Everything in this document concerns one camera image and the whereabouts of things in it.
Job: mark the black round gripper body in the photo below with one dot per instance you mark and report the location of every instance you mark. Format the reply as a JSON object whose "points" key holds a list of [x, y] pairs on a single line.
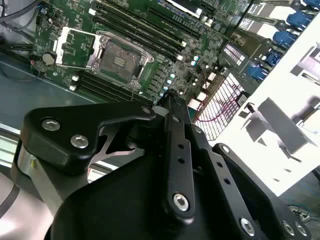
{"points": [[120, 205]]}

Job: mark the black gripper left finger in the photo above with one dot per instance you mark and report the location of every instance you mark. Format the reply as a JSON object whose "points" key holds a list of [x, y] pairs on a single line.
{"points": [[62, 140]]}

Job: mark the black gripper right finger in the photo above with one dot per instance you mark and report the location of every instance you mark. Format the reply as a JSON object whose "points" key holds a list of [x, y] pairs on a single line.
{"points": [[216, 172]]}

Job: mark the metal socket cover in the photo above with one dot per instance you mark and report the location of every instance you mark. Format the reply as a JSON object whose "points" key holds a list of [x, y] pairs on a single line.
{"points": [[60, 48]]}

